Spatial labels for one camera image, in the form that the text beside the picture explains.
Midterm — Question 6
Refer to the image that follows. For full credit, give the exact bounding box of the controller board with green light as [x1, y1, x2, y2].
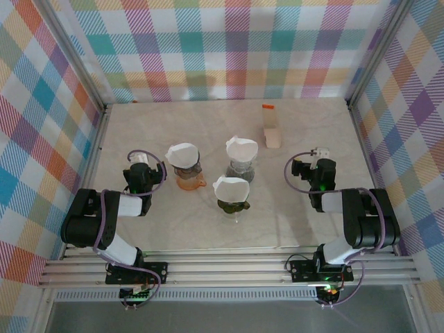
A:
[316, 283, 343, 307]
[119, 284, 154, 308]

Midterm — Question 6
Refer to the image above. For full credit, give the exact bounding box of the slotted grey cable duct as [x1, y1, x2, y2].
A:
[54, 289, 320, 303]

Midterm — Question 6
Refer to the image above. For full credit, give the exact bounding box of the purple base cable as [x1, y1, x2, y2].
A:
[321, 258, 365, 309]
[123, 266, 163, 308]

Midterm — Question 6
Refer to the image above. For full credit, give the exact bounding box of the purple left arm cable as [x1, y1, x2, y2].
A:
[92, 148, 167, 275]

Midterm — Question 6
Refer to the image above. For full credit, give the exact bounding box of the orange plastic cup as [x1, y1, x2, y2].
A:
[176, 172, 208, 191]

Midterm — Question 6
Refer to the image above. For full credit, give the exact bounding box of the aluminium frame post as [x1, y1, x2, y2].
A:
[34, 0, 107, 111]
[345, 0, 414, 107]

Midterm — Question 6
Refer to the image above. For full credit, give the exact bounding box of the clear glass dripper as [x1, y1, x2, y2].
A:
[225, 135, 259, 163]

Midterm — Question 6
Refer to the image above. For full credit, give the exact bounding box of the grey metal sheet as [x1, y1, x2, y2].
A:
[44, 300, 417, 333]

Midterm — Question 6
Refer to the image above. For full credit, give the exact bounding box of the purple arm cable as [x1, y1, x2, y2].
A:
[284, 149, 386, 259]
[92, 148, 167, 275]

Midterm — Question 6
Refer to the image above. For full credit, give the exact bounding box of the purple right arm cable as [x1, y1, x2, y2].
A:
[284, 149, 386, 259]

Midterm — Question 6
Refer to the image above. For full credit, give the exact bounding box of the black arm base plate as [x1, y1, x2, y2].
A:
[105, 260, 170, 286]
[289, 259, 355, 284]

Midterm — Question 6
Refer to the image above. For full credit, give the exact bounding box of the aluminium side rail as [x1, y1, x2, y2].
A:
[64, 103, 112, 250]
[346, 99, 400, 254]

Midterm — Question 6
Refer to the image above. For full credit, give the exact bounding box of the colourful plaid backdrop cloth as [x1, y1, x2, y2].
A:
[0, 0, 103, 333]
[51, 0, 403, 103]
[352, 0, 444, 313]

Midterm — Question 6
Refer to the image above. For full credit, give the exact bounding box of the smoky grey plastic cup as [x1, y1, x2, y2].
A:
[225, 164, 257, 184]

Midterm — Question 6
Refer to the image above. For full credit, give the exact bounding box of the wide aluminium mounting rail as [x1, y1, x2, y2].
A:
[37, 246, 421, 289]

